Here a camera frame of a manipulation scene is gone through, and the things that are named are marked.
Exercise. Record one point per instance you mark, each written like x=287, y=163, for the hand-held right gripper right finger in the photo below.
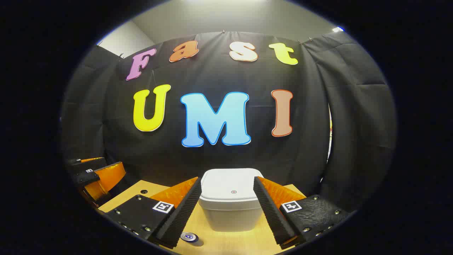
x=272, y=216

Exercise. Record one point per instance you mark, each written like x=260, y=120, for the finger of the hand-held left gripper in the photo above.
x=76, y=163
x=85, y=176

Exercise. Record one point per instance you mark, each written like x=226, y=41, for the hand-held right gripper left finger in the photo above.
x=182, y=219

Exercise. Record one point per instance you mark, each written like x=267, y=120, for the silver pop can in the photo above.
x=189, y=237

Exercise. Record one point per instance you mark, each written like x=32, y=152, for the white desktop garbage bin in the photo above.
x=230, y=184

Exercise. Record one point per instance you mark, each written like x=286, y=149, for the wooden desktop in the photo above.
x=226, y=243

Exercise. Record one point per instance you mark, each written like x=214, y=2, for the black backdrop cloth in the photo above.
x=247, y=163

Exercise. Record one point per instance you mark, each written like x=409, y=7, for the ceiling light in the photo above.
x=338, y=29

